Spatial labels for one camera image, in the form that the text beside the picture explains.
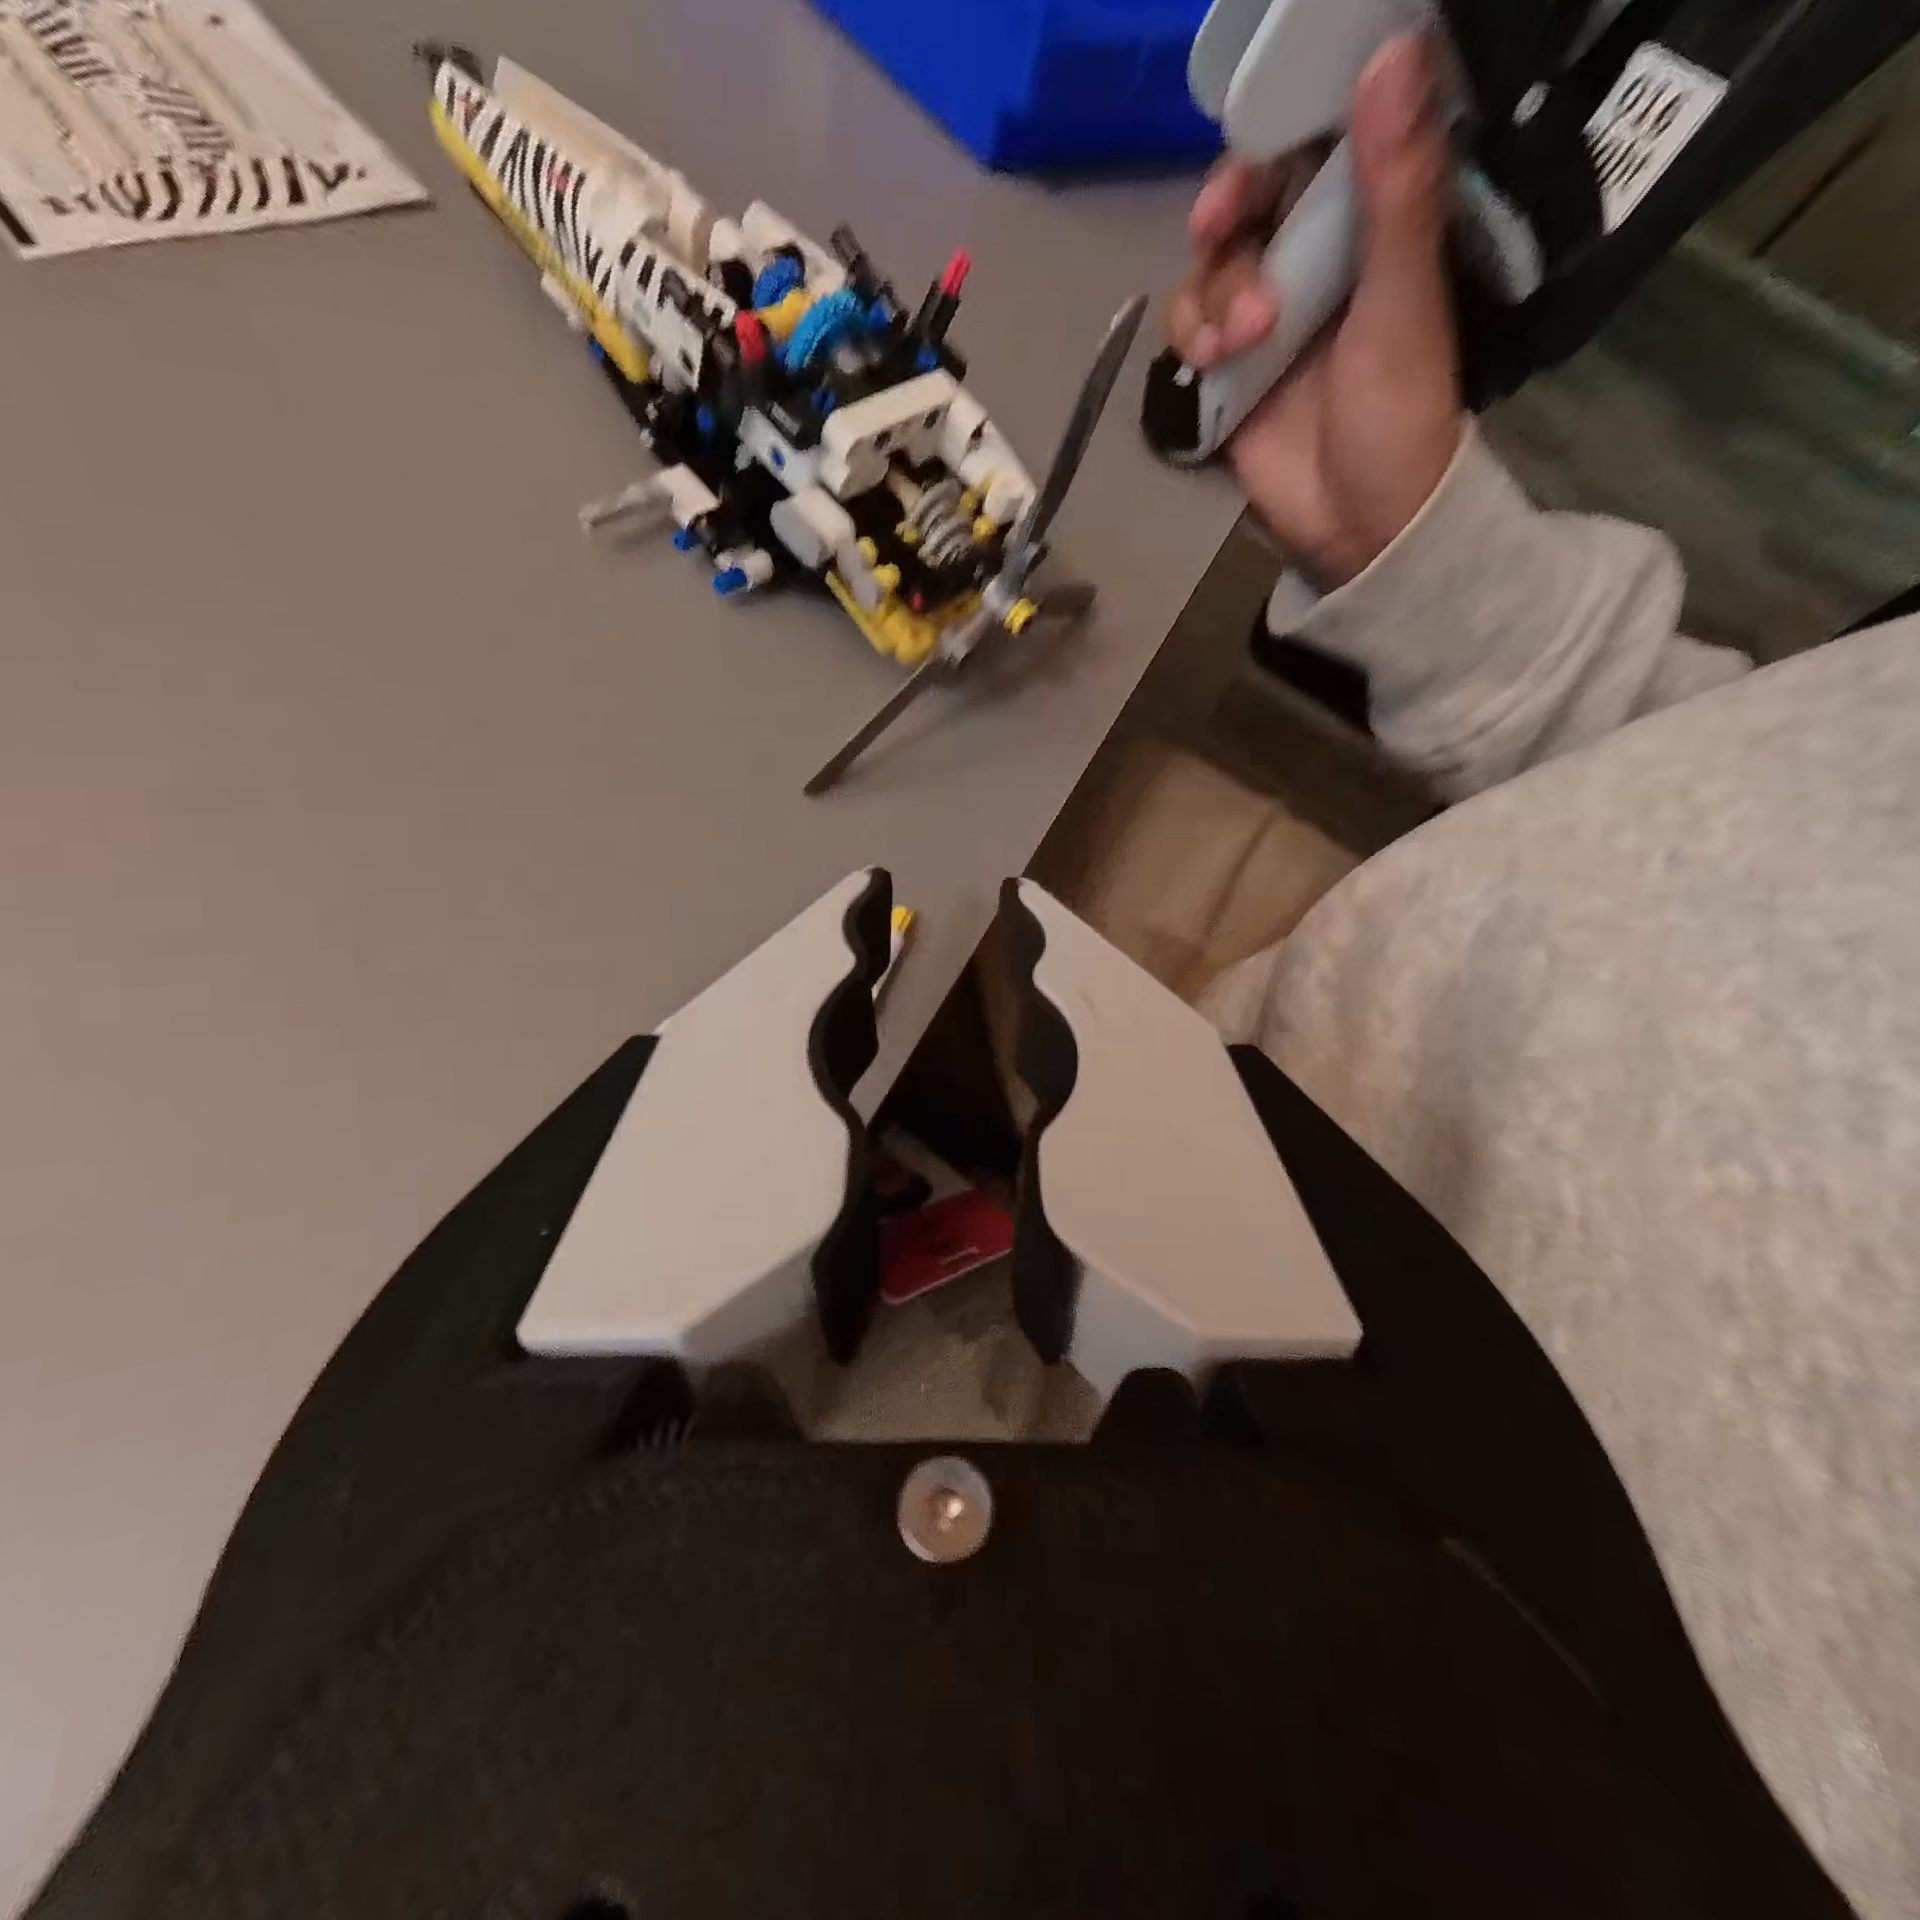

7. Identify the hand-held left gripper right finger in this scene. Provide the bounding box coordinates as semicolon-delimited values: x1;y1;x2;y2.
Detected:
992;878;1369;1372

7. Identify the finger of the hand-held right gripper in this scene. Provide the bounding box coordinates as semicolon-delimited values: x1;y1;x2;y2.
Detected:
1187;0;1276;121
1222;0;1443;164

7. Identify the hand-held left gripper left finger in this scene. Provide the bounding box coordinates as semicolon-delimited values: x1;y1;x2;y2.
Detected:
512;868;898;1370

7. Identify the zebra-striped lego helicopter model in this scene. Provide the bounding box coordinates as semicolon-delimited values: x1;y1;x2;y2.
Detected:
413;44;1149;797

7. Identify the person's right forearm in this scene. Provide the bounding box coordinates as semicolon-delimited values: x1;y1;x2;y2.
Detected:
1267;423;1757;805

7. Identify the person's right hand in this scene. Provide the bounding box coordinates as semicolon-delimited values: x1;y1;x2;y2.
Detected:
1167;36;1481;587

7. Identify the blue plastic storage bin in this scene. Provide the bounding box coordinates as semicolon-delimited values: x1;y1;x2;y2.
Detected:
809;0;1226;172

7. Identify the person's grey hoodie torso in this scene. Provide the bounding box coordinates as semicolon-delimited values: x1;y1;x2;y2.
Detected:
1198;613;1920;1920

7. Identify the zebra-print sticker sheet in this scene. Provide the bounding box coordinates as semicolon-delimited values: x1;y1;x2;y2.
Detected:
0;0;434;262

